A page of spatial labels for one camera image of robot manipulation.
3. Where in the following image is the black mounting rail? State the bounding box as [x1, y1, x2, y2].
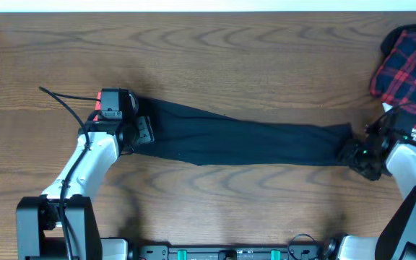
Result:
[127, 241, 337, 260]

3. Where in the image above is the red navy plaid garment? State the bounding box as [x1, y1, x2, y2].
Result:
[369, 24, 416, 129]

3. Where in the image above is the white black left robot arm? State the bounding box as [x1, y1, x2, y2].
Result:
[16, 116, 155, 259]

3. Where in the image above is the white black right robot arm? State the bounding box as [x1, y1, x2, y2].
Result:
[321, 126, 416, 259]

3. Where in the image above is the black leggings red waistband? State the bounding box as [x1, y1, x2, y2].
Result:
[134, 96, 352, 166]

